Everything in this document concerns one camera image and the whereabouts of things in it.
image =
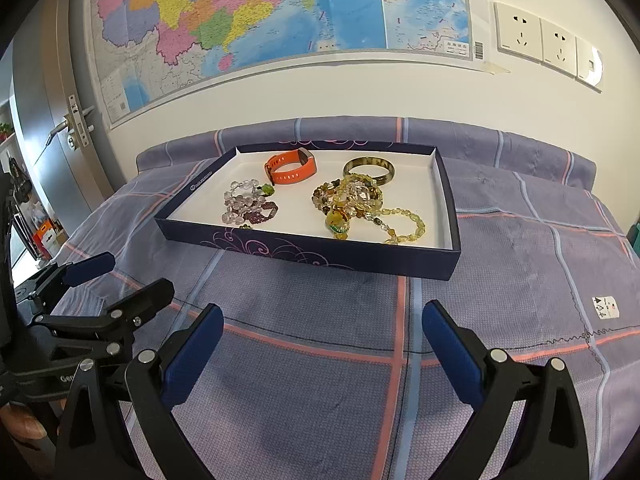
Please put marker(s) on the white wall socket panel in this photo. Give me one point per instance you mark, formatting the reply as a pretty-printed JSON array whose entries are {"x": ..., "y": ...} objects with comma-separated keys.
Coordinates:
[{"x": 536, "y": 39}]

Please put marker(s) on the person left hand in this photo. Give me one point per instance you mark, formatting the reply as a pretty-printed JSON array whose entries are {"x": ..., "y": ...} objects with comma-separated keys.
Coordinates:
[{"x": 22, "y": 425}]

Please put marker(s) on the orange watch band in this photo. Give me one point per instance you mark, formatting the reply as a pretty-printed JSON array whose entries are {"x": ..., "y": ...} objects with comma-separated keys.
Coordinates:
[{"x": 291, "y": 167}]

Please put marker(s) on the tortoiseshell bangle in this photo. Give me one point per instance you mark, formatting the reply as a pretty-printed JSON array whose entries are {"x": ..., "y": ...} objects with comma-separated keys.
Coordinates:
[{"x": 379, "y": 169}]

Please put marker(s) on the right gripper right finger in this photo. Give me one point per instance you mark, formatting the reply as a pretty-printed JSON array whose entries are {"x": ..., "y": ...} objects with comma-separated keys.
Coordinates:
[{"x": 550, "y": 442}]

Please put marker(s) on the grey door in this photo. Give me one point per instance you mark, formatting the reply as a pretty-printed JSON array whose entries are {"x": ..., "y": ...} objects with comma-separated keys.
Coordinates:
[{"x": 50, "y": 60}]

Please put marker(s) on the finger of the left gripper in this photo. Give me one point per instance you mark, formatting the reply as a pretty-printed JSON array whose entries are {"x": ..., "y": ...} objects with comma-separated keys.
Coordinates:
[
  {"x": 125, "y": 316},
  {"x": 52, "y": 281}
]

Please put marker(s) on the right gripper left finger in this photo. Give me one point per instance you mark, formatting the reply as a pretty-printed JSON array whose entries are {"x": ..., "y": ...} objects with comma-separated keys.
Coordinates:
[{"x": 94, "y": 443}]

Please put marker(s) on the dark blue jewelry tray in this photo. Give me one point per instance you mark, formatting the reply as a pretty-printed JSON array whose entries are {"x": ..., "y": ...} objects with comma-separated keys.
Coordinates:
[{"x": 407, "y": 227}]

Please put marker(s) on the silver door handle lock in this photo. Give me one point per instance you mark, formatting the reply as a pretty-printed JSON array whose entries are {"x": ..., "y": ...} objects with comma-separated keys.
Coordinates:
[{"x": 75, "y": 125}]

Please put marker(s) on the white label on sheet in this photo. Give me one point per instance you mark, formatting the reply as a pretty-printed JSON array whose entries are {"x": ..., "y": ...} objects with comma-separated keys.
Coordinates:
[{"x": 606, "y": 307}]

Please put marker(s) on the colourful wall map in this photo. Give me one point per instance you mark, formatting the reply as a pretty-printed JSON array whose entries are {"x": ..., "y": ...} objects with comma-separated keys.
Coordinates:
[{"x": 144, "y": 53}]

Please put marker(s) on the teal plastic basket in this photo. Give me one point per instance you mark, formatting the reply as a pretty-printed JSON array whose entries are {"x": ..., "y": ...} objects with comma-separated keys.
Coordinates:
[{"x": 633, "y": 236}]

